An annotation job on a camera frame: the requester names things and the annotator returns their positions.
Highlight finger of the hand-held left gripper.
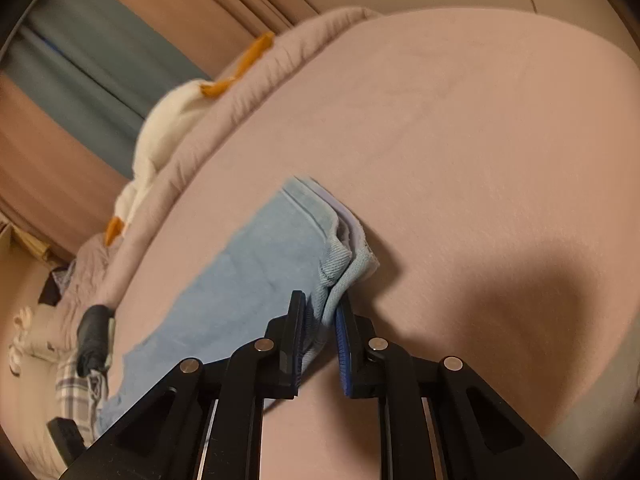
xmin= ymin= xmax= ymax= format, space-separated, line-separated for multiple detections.
xmin=46 ymin=417 xmax=88 ymax=466

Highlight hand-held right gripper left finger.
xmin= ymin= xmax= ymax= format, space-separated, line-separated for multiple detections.
xmin=59 ymin=290 xmax=307 ymax=480

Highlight blue checked shirt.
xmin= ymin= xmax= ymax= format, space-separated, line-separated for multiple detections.
xmin=50 ymin=260 xmax=78 ymax=293

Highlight beige headboard cushion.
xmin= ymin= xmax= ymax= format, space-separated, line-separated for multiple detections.
xmin=0 ymin=255 xmax=66 ymax=466

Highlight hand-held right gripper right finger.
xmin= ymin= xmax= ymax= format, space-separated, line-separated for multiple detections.
xmin=335 ymin=305 xmax=581 ymax=480

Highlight teal curtain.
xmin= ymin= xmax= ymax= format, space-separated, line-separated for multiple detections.
xmin=5 ymin=0 xmax=216 ymax=181

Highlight light blue folded shorts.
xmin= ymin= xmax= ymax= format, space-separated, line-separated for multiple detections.
xmin=85 ymin=367 xmax=111 ymax=411

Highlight blue plaid pillow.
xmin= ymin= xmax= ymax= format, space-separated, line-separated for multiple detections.
xmin=52 ymin=350 xmax=108 ymax=441

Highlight pink quilted duvet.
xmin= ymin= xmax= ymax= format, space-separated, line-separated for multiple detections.
xmin=50 ymin=6 xmax=386 ymax=356

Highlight black garment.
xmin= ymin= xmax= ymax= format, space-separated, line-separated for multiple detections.
xmin=39 ymin=275 xmax=63 ymax=306

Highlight yellow pleated cloth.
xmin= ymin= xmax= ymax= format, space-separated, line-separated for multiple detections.
xmin=10 ymin=222 xmax=53 ymax=263

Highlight dark blue folded jeans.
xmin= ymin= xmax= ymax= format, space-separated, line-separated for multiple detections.
xmin=77 ymin=304 xmax=113 ymax=376

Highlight light blue denim pants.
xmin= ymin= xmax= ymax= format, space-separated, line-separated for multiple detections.
xmin=95 ymin=176 xmax=381 ymax=436

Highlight white goose plush toy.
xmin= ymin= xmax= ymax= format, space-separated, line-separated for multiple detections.
xmin=104 ymin=32 xmax=276 ymax=247

